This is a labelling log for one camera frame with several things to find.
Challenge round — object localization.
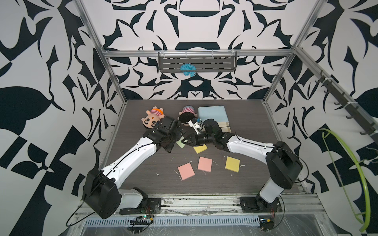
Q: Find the green sticky note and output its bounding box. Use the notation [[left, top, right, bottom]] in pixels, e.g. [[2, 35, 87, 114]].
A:
[[176, 139, 185, 148]]

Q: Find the light blue drawer box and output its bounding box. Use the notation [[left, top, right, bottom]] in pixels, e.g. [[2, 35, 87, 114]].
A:
[[198, 106, 231, 132]]

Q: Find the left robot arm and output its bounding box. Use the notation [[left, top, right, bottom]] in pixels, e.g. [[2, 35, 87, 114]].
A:
[[82, 117, 184, 219]]

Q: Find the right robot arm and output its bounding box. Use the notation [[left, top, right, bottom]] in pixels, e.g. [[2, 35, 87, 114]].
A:
[[182, 119, 303, 205]]

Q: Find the yellow sticky note upper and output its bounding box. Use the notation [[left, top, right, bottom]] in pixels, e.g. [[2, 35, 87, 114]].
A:
[[194, 145, 208, 154]]

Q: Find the yellow sticky note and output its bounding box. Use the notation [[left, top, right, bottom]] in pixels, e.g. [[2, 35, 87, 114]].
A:
[[225, 156, 240, 173], [194, 145, 208, 154]]

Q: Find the pink sticky note right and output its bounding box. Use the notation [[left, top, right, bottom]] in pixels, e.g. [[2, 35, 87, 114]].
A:
[[197, 157, 213, 172]]

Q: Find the pink sticky note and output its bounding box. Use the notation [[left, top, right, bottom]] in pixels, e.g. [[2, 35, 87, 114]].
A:
[[197, 157, 213, 172], [178, 163, 195, 180]]

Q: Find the pink sticky note left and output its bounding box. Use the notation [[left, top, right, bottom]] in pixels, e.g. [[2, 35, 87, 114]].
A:
[[178, 163, 195, 180]]

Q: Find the yellow sticky note right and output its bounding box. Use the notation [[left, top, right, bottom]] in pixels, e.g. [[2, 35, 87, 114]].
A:
[[225, 156, 240, 173]]

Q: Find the plush doll face up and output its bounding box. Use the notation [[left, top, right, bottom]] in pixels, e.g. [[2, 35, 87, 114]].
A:
[[141, 106, 165, 129]]

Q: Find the plush doll black hair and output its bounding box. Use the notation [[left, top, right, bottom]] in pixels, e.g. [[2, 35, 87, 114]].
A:
[[178, 105, 197, 125]]

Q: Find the teal yarn ball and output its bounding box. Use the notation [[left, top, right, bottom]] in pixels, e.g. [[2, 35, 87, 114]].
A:
[[180, 64, 196, 77]]

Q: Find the left electronics board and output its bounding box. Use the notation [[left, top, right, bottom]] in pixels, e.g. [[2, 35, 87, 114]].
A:
[[129, 216, 154, 226]]

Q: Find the electronics board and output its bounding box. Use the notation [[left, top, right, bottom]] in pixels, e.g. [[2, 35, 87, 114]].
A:
[[129, 216, 154, 226], [259, 219, 275, 231]]

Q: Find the right electronics board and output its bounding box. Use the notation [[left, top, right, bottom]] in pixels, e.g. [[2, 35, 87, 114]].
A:
[[259, 219, 275, 231]]

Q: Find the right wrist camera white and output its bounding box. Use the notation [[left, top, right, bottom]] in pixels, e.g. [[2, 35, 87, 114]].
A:
[[188, 118, 203, 135]]

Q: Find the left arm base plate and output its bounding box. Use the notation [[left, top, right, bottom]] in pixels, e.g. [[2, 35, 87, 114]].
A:
[[119, 197, 162, 215]]

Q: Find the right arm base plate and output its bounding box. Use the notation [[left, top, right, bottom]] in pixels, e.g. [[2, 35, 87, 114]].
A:
[[239, 195, 281, 213]]

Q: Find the white cable duct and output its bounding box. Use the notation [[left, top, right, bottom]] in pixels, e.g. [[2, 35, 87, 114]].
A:
[[84, 215, 260, 227]]

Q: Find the green hose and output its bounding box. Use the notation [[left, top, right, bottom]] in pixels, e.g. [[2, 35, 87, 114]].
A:
[[317, 128, 372, 233]]

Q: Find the black hook rail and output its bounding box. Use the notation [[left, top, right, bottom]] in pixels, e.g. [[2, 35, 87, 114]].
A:
[[315, 70, 378, 136]]

